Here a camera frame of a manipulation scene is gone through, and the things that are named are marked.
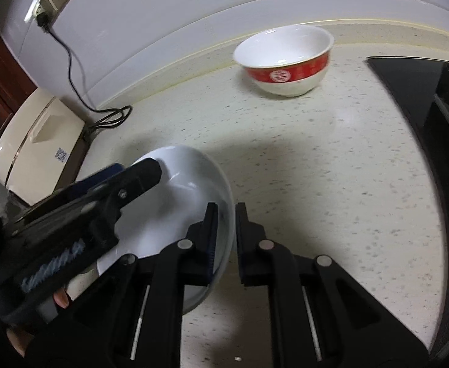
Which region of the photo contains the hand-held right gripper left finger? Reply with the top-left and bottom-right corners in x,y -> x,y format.
25,201 -> 219,368

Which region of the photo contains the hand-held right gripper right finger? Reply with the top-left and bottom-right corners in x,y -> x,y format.
235,201 -> 430,368

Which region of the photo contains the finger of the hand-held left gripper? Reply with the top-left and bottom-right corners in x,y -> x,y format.
48,163 -> 124,204
6,159 -> 164,234

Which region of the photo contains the grey-rimmed white bowl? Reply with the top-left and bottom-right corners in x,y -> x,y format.
96,145 -> 235,315

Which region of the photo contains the person's left hand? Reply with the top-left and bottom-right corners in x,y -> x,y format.
6,289 -> 70,357

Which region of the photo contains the cream rice cooker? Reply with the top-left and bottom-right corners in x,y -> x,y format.
0,87 -> 89,205

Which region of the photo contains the red and white bowl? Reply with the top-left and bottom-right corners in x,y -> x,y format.
234,25 -> 334,98

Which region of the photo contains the black glass cooktop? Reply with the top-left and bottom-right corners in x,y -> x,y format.
366,56 -> 449,365

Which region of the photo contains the black power cable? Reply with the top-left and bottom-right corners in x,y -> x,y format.
36,19 -> 133,133

